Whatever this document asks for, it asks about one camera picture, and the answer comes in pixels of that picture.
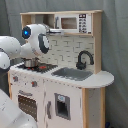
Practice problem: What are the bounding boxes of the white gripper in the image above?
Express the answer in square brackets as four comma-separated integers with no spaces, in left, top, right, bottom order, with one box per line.
[49,29,63,35]

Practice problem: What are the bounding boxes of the white toy microwave door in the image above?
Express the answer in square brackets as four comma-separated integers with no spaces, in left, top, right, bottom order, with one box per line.
[55,14,79,33]

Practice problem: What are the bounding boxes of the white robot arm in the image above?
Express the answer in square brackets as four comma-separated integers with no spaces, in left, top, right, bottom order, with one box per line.
[0,24,63,128]

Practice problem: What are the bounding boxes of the wooden toy kitchen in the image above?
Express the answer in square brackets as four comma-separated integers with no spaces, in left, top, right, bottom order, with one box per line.
[9,10,114,128]

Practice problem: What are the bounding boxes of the grey range hood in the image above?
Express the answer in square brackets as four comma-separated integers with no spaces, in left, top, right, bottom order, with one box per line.
[22,14,54,33]

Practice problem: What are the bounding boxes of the black toy stovetop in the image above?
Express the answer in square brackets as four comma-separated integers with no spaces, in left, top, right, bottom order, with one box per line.
[19,63,56,73]

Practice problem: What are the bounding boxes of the small steel pot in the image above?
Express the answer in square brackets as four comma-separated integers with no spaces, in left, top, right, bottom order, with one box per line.
[23,58,38,67]

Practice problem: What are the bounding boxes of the black toy faucet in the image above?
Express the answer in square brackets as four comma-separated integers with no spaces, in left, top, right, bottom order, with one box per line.
[75,50,95,71]

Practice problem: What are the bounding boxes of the grey toy sink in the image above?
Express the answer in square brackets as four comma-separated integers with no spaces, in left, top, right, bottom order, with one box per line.
[52,67,92,81]

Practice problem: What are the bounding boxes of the red right stove knob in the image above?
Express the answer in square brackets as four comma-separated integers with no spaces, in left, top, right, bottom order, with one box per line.
[31,81,37,87]

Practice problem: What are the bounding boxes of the red stove knob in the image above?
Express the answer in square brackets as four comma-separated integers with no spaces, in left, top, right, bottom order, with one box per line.
[12,75,19,83]
[31,81,37,87]

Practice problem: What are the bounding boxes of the red left stove knob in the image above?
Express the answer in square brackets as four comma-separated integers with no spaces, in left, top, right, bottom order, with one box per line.
[12,75,19,83]

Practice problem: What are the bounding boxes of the grey ice dispenser panel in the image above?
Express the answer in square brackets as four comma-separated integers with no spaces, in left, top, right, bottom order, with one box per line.
[54,93,71,120]

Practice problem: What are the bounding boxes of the toy oven door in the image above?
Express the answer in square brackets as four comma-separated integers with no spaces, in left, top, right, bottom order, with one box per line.
[18,90,37,119]

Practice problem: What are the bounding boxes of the grey cabinet door handle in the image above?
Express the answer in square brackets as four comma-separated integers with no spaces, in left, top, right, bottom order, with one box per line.
[47,101,51,119]

